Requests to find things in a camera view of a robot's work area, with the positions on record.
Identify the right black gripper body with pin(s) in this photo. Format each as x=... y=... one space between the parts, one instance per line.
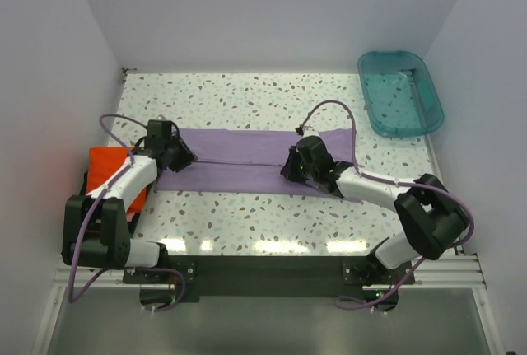
x=297 y=170

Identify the orange folded t shirt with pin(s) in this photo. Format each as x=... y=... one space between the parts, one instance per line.
x=103 y=162

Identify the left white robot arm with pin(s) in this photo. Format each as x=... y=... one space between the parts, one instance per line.
x=95 y=229

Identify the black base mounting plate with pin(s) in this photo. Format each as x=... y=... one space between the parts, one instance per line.
x=269 y=276

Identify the black folded t shirt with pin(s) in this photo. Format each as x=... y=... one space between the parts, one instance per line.
x=131 y=225

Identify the aluminium frame rail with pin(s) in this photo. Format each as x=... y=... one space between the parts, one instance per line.
x=449 y=272

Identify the lavender t shirt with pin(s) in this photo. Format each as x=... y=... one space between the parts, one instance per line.
x=236 y=161

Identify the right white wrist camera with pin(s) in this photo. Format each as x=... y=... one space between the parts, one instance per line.
x=305 y=131

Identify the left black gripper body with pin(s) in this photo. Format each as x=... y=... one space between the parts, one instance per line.
x=179 y=154

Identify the teal plastic basket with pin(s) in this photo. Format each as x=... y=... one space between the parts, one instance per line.
x=400 y=97

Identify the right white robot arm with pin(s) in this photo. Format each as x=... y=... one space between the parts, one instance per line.
x=433 y=220

